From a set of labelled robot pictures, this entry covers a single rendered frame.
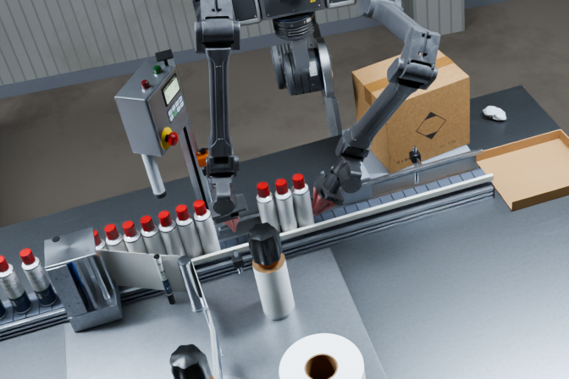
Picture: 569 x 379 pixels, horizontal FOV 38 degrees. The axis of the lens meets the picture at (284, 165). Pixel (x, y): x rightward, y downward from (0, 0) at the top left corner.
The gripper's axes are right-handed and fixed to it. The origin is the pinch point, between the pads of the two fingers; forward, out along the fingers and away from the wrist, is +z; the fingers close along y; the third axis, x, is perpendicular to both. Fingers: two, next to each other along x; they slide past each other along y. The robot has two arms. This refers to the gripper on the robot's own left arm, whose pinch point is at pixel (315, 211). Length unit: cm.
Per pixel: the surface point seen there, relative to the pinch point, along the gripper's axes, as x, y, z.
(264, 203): -17.9, 1.8, 1.3
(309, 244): 1.3, 5.1, 9.0
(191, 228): -34.0, 1.0, 16.8
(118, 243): -52, 0, 28
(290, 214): -8.6, 2.5, 2.0
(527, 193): 57, 9, -33
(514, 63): 180, -172, -29
